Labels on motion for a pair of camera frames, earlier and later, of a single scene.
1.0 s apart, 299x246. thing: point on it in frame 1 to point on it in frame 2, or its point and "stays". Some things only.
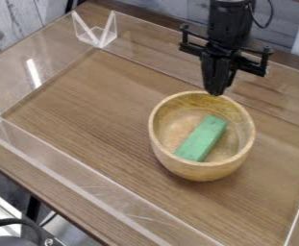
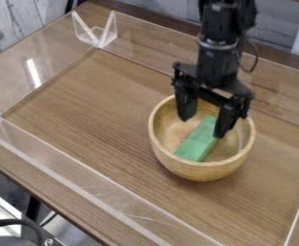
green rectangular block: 202,138 stays
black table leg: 33,208 stays
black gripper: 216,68 to 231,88
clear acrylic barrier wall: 104,133 stays
